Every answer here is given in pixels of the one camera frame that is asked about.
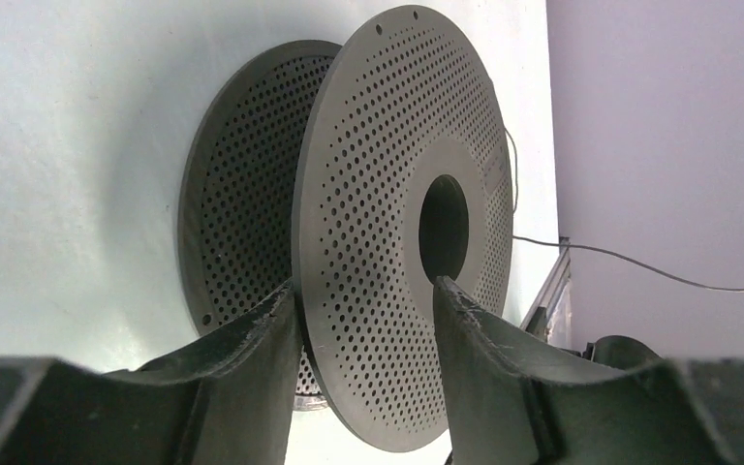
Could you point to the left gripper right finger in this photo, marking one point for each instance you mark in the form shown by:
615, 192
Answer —
513, 399

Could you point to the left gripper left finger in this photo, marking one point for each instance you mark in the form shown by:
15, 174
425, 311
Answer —
227, 398

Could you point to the black perforated spool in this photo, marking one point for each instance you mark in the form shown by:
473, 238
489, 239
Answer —
357, 174

